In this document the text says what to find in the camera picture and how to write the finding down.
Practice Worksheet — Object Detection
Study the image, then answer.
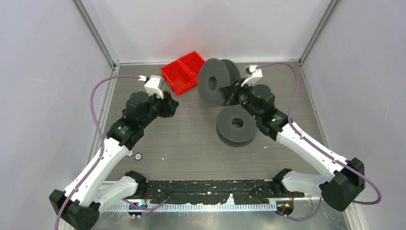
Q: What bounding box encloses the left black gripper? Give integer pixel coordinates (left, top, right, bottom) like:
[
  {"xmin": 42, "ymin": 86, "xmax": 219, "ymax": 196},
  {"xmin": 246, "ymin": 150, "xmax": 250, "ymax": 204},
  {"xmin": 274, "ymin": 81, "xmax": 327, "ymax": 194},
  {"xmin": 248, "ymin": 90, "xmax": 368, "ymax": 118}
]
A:
[{"xmin": 140, "ymin": 90, "xmax": 178, "ymax": 128}]

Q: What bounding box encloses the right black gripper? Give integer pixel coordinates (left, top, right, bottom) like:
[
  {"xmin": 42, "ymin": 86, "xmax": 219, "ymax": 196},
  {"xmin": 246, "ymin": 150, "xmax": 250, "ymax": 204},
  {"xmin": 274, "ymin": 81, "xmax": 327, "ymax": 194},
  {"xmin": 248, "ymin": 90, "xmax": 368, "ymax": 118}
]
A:
[{"xmin": 220, "ymin": 78, "xmax": 262, "ymax": 120}]

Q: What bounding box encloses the grey spool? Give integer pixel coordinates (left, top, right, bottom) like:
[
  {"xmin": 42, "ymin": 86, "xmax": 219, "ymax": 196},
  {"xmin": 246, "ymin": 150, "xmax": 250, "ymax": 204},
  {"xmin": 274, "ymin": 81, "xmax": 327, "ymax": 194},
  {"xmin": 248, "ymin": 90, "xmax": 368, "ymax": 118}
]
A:
[
  {"xmin": 216, "ymin": 105, "xmax": 258, "ymax": 148},
  {"xmin": 197, "ymin": 58, "xmax": 240, "ymax": 107}
]

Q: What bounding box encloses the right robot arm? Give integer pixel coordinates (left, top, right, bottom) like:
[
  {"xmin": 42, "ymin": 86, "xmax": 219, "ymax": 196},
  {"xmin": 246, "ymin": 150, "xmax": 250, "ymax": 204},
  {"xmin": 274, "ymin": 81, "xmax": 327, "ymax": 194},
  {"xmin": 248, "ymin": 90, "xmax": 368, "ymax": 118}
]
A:
[{"xmin": 220, "ymin": 82, "xmax": 365, "ymax": 211}]

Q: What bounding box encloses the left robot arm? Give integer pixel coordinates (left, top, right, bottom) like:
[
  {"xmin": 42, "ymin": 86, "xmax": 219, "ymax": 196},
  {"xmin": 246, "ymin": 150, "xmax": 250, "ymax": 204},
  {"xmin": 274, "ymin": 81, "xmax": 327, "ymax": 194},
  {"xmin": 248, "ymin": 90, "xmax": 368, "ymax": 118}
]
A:
[{"xmin": 49, "ymin": 91, "xmax": 179, "ymax": 230}]

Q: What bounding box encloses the left red bin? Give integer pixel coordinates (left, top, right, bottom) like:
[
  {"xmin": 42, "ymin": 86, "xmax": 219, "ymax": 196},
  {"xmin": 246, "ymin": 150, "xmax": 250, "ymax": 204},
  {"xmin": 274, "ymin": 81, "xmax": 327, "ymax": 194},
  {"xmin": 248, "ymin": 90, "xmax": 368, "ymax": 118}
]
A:
[{"xmin": 160, "ymin": 60, "xmax": 197, "ymax": 95}]

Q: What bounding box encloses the red bin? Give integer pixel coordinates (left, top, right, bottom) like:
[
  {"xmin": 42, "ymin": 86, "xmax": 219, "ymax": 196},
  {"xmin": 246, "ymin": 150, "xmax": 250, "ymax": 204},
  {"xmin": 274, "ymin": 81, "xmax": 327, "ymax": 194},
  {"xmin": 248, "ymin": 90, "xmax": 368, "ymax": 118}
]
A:
[
  {"xmin": 160, "ymin": 60, "xmax": 197, "ymax": 95},
  {"xmin": 178, "ymin": 51, "xmax": 205, "ymax": 82}
]

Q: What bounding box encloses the right red bin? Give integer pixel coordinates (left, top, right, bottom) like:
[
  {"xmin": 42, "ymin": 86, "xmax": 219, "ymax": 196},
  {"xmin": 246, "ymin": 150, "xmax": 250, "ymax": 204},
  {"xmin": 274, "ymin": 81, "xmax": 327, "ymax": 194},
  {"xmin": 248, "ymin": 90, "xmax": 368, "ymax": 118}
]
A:
[{"xmin": 178, "ymin": 51, "xmax": 205, "ymax": 82}]

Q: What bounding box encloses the small round connector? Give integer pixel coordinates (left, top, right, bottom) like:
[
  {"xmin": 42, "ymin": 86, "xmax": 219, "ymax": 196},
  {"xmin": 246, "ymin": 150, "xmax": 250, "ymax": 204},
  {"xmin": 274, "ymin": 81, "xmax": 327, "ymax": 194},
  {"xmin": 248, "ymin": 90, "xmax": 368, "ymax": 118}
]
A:
[
  {"xmin": 126, "ymin": 150, "xmax": 133, "ymax": 157},
  {"xmin": 134, "ymin": 153, "xmax": 143, "ymax": 161}
]

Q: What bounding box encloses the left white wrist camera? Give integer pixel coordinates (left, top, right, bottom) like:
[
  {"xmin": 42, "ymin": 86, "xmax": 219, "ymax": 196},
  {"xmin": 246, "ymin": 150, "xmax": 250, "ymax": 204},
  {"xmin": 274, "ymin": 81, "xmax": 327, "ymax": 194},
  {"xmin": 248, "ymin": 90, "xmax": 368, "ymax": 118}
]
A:
[{"xmin": 138, "ymin": 75, "xmax": 164, "ymax": 99}]

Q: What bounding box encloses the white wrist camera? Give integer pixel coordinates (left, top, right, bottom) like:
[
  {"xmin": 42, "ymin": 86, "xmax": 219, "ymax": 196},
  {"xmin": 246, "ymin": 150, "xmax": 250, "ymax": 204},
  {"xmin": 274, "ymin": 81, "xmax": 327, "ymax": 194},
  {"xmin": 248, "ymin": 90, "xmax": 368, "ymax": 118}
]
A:
[
  {"xmin": 138, "ymin": 75, "xmax": 164, "ymax": 99},
  {"xmin": 241, "ymin": 65, "xmax": 263, "ymax": 87}
]

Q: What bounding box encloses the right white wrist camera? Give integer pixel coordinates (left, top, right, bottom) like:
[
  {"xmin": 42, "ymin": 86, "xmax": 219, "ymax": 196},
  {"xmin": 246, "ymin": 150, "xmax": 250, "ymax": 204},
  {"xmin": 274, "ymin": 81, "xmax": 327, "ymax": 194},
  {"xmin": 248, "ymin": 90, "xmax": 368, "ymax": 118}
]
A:
[{"xmin": 241, "ymin": 65, "xmax": 263, "ymax": 87}]

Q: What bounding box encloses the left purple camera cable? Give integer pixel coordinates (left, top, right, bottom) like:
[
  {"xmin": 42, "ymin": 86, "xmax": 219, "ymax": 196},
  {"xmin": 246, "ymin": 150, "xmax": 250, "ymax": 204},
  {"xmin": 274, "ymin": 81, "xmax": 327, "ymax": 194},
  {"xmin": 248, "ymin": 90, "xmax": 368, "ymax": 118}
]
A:
[{"xmin": 54, "ymin": 75, "xmax": 142, "ymax": 230}]

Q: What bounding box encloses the purple camera cable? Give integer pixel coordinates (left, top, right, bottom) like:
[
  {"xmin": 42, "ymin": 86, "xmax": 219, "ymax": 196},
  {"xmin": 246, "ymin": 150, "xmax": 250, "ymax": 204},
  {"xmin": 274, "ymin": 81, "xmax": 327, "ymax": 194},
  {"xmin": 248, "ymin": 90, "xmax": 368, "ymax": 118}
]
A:
[
  {"xmin": 54, "ymin": 75, "xmax": 142, "ymax": 230},
  {"xmin": 257, "ymin": 62, "xmax": 383, "ymax": 206}
]

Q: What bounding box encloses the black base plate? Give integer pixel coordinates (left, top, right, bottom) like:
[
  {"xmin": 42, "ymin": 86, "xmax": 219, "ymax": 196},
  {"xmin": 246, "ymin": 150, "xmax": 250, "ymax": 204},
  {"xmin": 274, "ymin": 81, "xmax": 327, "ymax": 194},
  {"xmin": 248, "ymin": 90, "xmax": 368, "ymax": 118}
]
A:
[{"xmin": 141, "ymin": 179, "xmax": 304, "ymax": 205}]

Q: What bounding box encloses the grey slotted cable duct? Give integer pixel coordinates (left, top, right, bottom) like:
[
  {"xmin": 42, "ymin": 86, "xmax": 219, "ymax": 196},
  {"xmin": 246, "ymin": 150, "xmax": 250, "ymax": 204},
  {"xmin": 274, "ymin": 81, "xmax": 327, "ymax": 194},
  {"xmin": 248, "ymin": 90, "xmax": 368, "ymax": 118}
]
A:
[{"xmin": 106, "ymin": 201, "xmax": 277, "ymax": 213}]

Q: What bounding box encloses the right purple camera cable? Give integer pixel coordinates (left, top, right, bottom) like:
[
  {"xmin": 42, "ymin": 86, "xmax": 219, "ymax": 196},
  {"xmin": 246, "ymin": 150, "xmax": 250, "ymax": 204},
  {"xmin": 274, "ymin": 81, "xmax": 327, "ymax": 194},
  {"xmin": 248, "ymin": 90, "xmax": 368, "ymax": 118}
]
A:
[{"xmin": 257, "ymin": 62, "xmax": 383, "ymax": 206}]

